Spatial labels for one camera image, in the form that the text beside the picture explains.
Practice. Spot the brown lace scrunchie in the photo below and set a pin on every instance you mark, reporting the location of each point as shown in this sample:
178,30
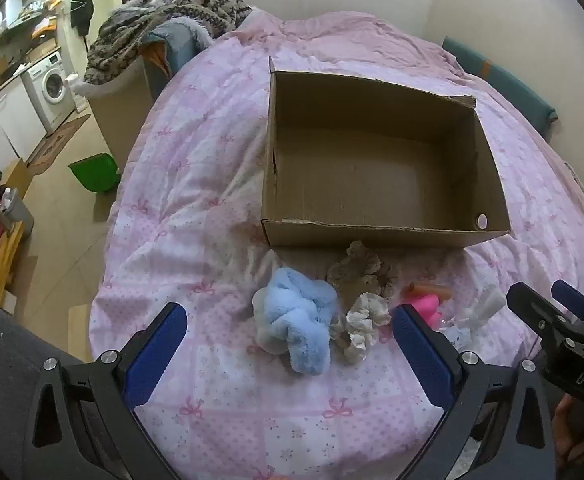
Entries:
357,270

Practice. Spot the green dustpan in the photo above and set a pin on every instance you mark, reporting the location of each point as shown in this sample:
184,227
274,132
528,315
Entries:
94,172

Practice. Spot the cream lace scrunchie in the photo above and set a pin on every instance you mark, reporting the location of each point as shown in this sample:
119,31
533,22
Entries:
362,325

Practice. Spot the crinkled clear packet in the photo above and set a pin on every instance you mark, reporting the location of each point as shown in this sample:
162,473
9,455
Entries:
454,335

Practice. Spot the person's right hand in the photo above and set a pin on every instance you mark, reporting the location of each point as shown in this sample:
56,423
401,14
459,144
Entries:
567,427

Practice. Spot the white cabinet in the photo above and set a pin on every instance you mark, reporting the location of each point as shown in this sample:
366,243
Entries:
2,120

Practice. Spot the pink bow-print bedspread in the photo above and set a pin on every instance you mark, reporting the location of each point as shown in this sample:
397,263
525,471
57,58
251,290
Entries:
197,185

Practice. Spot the white washing machine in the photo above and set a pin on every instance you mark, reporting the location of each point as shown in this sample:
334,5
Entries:
52,85

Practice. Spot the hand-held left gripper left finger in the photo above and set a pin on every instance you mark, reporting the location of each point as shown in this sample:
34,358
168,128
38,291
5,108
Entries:
157,355

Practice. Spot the brown door mat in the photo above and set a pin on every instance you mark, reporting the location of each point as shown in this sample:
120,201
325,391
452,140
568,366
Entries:
57,140

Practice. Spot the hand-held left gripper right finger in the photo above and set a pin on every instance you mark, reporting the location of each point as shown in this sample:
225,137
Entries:
422,355

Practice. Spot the beige silicone piece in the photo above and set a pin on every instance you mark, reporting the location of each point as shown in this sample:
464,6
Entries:
427,288

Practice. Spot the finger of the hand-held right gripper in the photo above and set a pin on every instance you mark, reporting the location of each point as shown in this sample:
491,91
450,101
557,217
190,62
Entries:
574,300
532,307

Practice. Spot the blue fur-trimmed garment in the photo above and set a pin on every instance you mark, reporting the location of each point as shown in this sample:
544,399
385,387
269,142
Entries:
172,45

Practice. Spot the blue fluffy scrunchie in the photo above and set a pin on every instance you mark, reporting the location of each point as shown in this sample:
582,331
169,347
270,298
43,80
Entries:
297,320

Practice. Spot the grey container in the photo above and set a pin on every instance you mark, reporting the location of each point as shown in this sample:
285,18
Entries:
19,215

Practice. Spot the patterned knit blanket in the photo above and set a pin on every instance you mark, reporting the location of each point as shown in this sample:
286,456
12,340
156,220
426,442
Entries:
137,30

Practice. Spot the black hanging garment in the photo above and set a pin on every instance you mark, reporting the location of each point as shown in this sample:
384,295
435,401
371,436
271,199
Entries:
82,12

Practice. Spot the cardboard box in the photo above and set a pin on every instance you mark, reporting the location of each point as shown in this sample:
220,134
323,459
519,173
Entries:
372,160

